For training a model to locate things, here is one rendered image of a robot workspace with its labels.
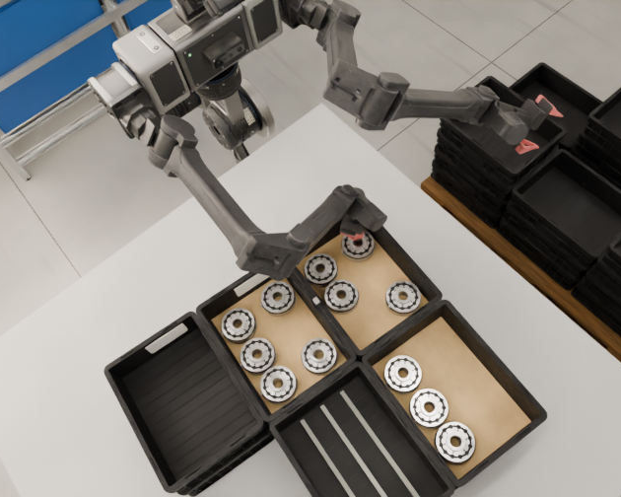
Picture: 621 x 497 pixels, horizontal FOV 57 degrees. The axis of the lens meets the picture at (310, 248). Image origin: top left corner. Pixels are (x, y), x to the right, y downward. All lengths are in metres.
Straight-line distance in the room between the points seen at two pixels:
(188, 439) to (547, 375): 1.06
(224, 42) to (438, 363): 1.02
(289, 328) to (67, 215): 1.79
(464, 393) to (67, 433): 1.20
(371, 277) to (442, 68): 1.86
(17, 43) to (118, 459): 1.90
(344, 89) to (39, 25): 2.05
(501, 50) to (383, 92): 2.43
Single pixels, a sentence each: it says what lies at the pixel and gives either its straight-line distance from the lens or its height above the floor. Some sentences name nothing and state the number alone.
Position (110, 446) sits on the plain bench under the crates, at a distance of 1.93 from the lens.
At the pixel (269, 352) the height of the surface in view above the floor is 0.86.
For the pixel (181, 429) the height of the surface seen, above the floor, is 0.83.
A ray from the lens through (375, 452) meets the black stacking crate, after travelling 1.64.
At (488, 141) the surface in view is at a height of 0.49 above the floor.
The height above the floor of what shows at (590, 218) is 0.38.
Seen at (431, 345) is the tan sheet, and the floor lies 0.83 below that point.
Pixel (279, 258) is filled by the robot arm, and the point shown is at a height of 1.44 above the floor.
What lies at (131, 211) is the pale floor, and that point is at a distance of 3.09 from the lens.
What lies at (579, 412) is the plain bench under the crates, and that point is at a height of 0.70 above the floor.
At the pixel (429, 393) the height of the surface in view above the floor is 0.86.
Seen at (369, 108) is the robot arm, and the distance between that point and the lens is 1.14.
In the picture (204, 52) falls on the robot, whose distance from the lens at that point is 1.43.
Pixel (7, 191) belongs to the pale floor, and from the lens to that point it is 3.49.
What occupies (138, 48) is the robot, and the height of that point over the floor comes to 1.53.
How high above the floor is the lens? 2.45
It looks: 63 degrees down
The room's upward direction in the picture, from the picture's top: 12 degrees counter-clockwise
